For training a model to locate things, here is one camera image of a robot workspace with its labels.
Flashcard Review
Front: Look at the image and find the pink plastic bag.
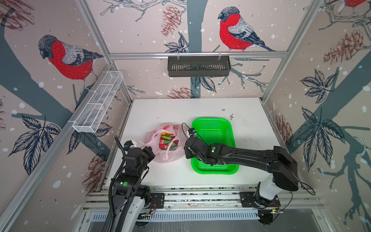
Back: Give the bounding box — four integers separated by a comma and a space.
137, 124, 187, 163

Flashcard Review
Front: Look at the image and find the green plastic basket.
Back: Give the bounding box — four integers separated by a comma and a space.
191, 118, 239, 175

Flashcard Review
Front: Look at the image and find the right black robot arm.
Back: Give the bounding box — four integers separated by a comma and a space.
184, 135, 299, 201

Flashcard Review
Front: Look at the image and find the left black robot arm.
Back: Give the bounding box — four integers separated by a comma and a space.
102, 147, 155, 232

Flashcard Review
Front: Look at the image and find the red green fruit pile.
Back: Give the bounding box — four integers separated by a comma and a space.
159, 132, 179, 150

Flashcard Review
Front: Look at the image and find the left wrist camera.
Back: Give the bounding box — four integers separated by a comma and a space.
123, 140, 137, 151

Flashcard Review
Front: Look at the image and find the left black corrugated cable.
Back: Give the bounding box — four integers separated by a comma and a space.
107, 135, 128, 232

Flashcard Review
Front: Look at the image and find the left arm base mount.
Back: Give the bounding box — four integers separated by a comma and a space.
144, 193, 165, 209

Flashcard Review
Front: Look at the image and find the aluminium rail base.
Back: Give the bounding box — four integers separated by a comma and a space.
82, 185, 322, 222

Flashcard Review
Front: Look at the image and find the white wire mesh shelf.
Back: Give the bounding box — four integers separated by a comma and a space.
72, 71, 123, 133

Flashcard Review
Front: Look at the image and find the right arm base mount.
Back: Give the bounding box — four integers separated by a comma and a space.
239, 191, 281, 209

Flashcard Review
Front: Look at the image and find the black hanging wall basket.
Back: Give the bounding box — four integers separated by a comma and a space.
168, 55, 231, 77

